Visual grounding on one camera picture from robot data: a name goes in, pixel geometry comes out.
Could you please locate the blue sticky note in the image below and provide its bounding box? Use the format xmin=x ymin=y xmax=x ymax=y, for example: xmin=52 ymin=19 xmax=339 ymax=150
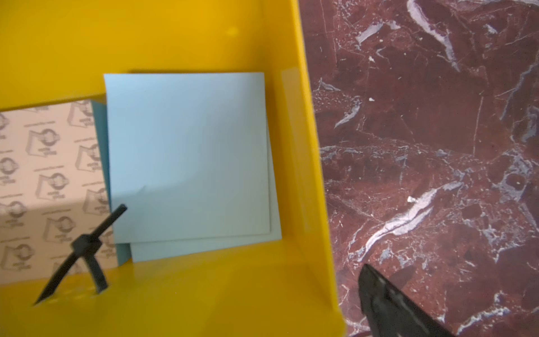
xmin=105 ymin=72 xmax=270 ymax=243
xmin=1 ymin=100 xmax=110 ymax=285
xmin=130 ymin=134 xmax=282 ymax=262

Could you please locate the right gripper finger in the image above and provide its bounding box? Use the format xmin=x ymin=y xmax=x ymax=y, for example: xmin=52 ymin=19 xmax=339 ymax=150
xmin=358 ymin=264 xmax=453 ymax=337

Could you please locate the teal yellow drawer cabinet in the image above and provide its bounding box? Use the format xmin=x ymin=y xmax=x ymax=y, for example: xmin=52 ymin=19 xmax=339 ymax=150
xmin=0 ymin=0 xmax=348 ymax=337

